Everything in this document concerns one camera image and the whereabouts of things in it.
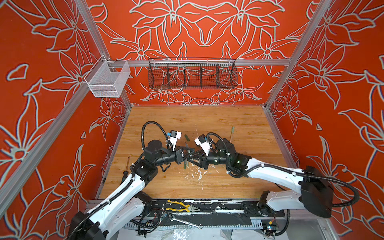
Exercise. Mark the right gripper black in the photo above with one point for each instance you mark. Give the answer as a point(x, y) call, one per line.
point(205, 160)

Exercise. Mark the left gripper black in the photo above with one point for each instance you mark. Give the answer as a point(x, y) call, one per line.
point(178, 154)

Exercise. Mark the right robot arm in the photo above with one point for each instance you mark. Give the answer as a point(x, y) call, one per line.
point(304, 189)

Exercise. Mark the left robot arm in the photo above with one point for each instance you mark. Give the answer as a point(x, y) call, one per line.
point(128, 200)

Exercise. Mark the silver wrench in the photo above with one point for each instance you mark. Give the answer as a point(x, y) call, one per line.
point(174, 219)

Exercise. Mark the white mesh basket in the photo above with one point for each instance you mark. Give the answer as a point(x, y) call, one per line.
point(105, 82)

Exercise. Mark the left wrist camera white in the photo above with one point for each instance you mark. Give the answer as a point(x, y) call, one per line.
point(173, 137)

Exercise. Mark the yellow handled pliers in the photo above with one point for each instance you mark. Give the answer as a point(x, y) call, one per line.
point(176, 206)

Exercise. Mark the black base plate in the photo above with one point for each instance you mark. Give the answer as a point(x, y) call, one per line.
point(247, 207)

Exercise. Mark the black wire basket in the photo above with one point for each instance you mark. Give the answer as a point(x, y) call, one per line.
point(192, 74)

